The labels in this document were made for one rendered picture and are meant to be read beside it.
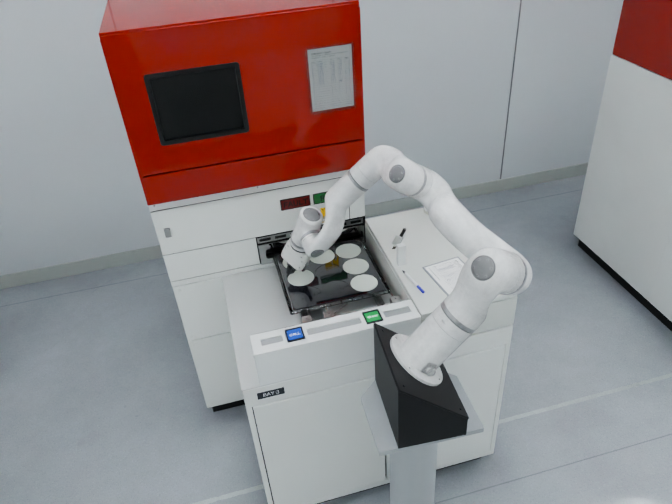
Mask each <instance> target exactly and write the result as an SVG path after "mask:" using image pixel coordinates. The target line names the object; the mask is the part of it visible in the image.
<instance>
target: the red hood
mask: <svg viewBox="0 0 672 504"><path fill-rule="evenodd" d="M98 34H99V38H100V43H101V46H102V50H103V53H104V57H105V60H106V64H107V67H108V71H109V74H110V77H111V81H112V84H113V88H114V91H115V95H116V98H117V102H118V105H119V108H120V112H121V115H122V119H123V122H124V126H125V129H126V133H127V136H128V140H129V143H130V146H131V150H132V153H133V157H134V160H135V164H136V167H137V171H138V174H139V177H140V181H141V184H142V188H143V191H144V195H145V198H146V202H147V205H148V206H150V205H155V204H161V203H166V202H172V201H178V200H183V199H189V198H194V197H200V196H205V195H211V194H216V193H222V192H227V191H233V190H239V189H244V188H250V187H255V186H261V185H266V184H272V183H277V182H283V181H288V180H294V179H300V178H305V177H311V176H316V175H322V174H327V173H333V172H338V171H344V170H350V169H351V168H352V167H353V166H354V165H355V164H356V163H357V162H358V161H359V160H360V159H361V158H362V157H363V156H364V155H365V131H364V103H363V75H362V47H361V19H360V6H359V0H107V4H106V8H105V11H104V15H103V19H102V22H101V26H100V30H99V33H98Z"/></svg>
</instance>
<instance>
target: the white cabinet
mask: <svg viewBox="0 0 672 504"><path fill-rule="evenodd" d="M512 330H513V325H512V324H511V325H507V326H503V327H499V328H495V329H490V330H486V331H482V332H478V333H474V334H472V335H471V336H469V337H468V338H467V339H466V340H465V341H464V342H463V343H462V344H461V345H460V346H459V347H458V348H457V349H456V350H455V351H454V352H453V353H452V354H451V355H450V356H449V357H448V358H447V359H446V360H445V361H444V362H443V364H444V366H445V368H446V370H447V372H448V373H450V374H453V375H455V376H457V377H458V379H459V381H460V383H461V385H462V387H463V389H464V391H465V392H466V394H467V396H468V398H469V400H470V402H471V404H472V406H473V408H474V409H475V411H476V413H477V415H478V417H479V419H480V421H481V423H482V424H483V426H484V432H481V433H477V434H473V435H469V436H464V437H460V438H456V439H452V440H447V441H443V442H439V443H438V448H437V464H436V470H440V469H443V468H447V467H451V466H454V465H458V464H461V463H465V462H468V461H472V460H475V459H479V458H481V457H483V456H486V455H490V454H493V453H494V446H495V440H496V433H497V427H498V420H499V414H500V407H501V401H502V394H503V388H504V382H505V375H506V369H507V362H508V356H509V349H510V343H511V336H512ZM374 380H375V359H373V360H369V361H365V362H361V363H357V364H353V365H349V366H344V367H340V368H336V369H332V370H328V371H324V372H320V373H316V374H311V375H307V376H303V377H299V378H295V379H291V380H287V381H282V382H278V383H274V384H270V385H266V386H262V387H258V388H254V389H249V390H245V391H242V393H243V397H244V402H245V406H246V410H247V415H248V419H249V423H250V428H251V432H252V436H253V441H254V446H255V449H256V454H257V458H258V463H259V467H260V471H261V476H262V480H263V484H264V489H265V493H266V497H267V502H268V504H320V503H323V502H327V501H330V500H334V499H337V498H341V497H344V496H348V495H351V494H355V493H359V492H362V491H366V490H369V489H373V488H376V487H380V486H383V485H387V484H390V454H388V455H384V456H379V454H378V451H377V448H376V445H375V442H374V439H373V436H372V433H371V430H370V427H369V424H368V421H367V418H366V415H365V412H364V409H363V406H362V403H361V396H362V395H363V394H364V393H365V391H366V390H367V389H368V388H369V386H370V385H371V384H372V383H373V382H374Z"/></svg>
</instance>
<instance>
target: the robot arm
mask: <svg viewBox="0 0 672 504"><path fill-rule="evenodd" d="M381 178H382V180H383V182H384V183H385V184H386V185H387V186H388V187H390V188H391V189H393V190H395V191H396V192H398V193H400V194H403V195H406V196H408V197H411V198H414V199H415V200H417V201H419V202H420V203H421V204H422V205H423V206H424V207H425V208H426V210H427V212H428V214H429V218H430V220H431V222H432V223H433V225H434V226H435V227H436V228H437V229H438V230H439V232H440V233H441V234H442V235H443V236H444V237H445V238H446V239H447V240H448V241H449V242H450V243H451V244H452V245H453V246H454V247H455V248H456V249H457V250H459V251H460V252H461V253H462V254H463V255H464V256H466V257H467V258H468V260H467V261H466V262H465V264H464V265H463V267H462V269H461V271H460V274H459V277H458V280H457V283H456V286H455V288H454V289H453V291H452V292H451V293H450V294H449V295H448V296H447V297H446V298H445V299H444V301H443V302H442V303H441V304H440V305H439V306H438V307H437V308H436V309H435V310H434V311H433V312H432V313H431V314H430V315H429V316H428V317H427V318H426V320H425V321H424V322H423V323H422V324H421V325H420V326H419V327H418V328H417V329H416V330H415V331H414V332H413V333H412V334H411V335H410V336H409V337H408V336H406V335H403V334H395V335H394V336H393V337H392V338H391V340H390V346H391V350H392V352H393V354H394V356H395V357H396V359H397V360H398V362H399V363H400V364H401V366H402V367H403V368H404V369H405V370H406V371H407V372H408V373H409V374H410V375H412V376H413V377H414V378H415V379H417V380H418V381H420V382H422V383H424V384H426V385H429V386H438V385H439V384H440V383H441V382H442V379H443V375H442V371H441V369H440V367H439V366H440V365H441V364H442V363H443V362H444V361H445V360H446V359H447V358H448V357H449V356H450V355H451V354H452V353H453V352H454V351H455V350H456V349H457V348H458V347H459V346H460V345H461V344H462V343H463V342H464V341H465V340H466V339H467V338H468V337H469V336H471V335H472V334H473V332H474V331H475V330H477V329H478V328H479V326H480V325H481V324H482V323H483V322H484V321H485V319H486V316H487V312H488V308H489V306H490V304H491V303H492V301H493V300H494V299H495V298H496V297H497V296H498V295H499V294H501V295H517V294H520V293H522V292H523V291H525V290H526V289H527V288H528V287H529V285H530V283H531V280H532V269H531V266H530V264H529V263H528V261H527V260H526V259H525V258H524V257H523V256H522V255H521V254H520V253H519V252H517V251H516V250H515V249H513V248H512V247H511V246H509V245H508V244H507V243H506V242H504V241H503V240H502V239H500V238H499V237H498V236H496V235H495V234H494V233H493V232H491V231H490V230H489V229H487V228H486V227H485V226H484V225H483V224H481V223H480V222H479V221H478V220H477V219H476V218H475V217H474V216H473V215H472V214H471V213H470V212H469V211H468V210H467V209H466V208H465V207H464V206H463V205H462V204H461V203H460V202H459V201H458V199H457V198H456V197H455V195H454V194H453V192H452V190H451V188H450V186H449V185H448V183H447V182H446V181H445V180H444V179H443V178H442V177H441V176H439V175H438V174H437V173H435V172H434V171H432V170H430V169H428V168H425V167H423V166H421V165H419V164H417V163H415V162H413V161H411V160H410V159H408V158H407V157H405V156H404V155H403V153H402V152H401V151H399V150H398V149H396V148H394V147H391V146H388V145H380V146H376V147H374V148H373V149H371V150H370V151H369V152H368V153H367V154H365V155H364V156H363V157H362V158H361V159H360V160H359V161H358V162H357V163H356V164H355V165H354V166H353V167H352V168H351V169H350V170H349V171H348V172H347V173H346V174H345V175H344V176H343V177H342V178H341V179H339V180H338V181H337V182H336V183H335V184H334V185H333V186H332V187H331V188H330V189H329V190H328V192H327V193H326V195H325V210H326V214H325V221H324V225H323V227H322V229H321V224H322V222H323V215H322V213H321V212H320V211H319V210H318V209H316V208H314V207H304V208H303V209H301V211H300V213H299V216H298V219H297V221H296V224H295V227H294V230H293V232H292V233H291V234H290V236H291V238H290V239H289V240H288V241H287V243H286V245H285V246H284V248H283V250H282V253H281V256H282V258H283V259H284V260H285V261H286V262H287V265H288V266H287V271H286V273H287V274H288V275H290V274H291V273H292V274H293V273H294V272H295V270H297V271H302V272H304V271H305V269H306V266H307V265H308V263H309V260H310V257H311V258H315V257H318V256H320V255H322V254H323V253H324V252H326V251H327V250H328V249H329V248H330V247H331V246H332V245H333V244H334V243H335V242H336V241H337V239H338V238H339V236H340V235H341V233H342V230H343V227H344V222H345V215H346V211H347V209H348V207H349V206H351V205H352V204H353V203H354V202H355V201H356V200H357V199H358V198H360V197H361V196H362V195H363V194H364V193H365V192H366V191H367V190H369V189H370V188H371V187H372V186H373V185H374V184H375V183H376V182H377V181H378V180H380V179H381Z"/></svg>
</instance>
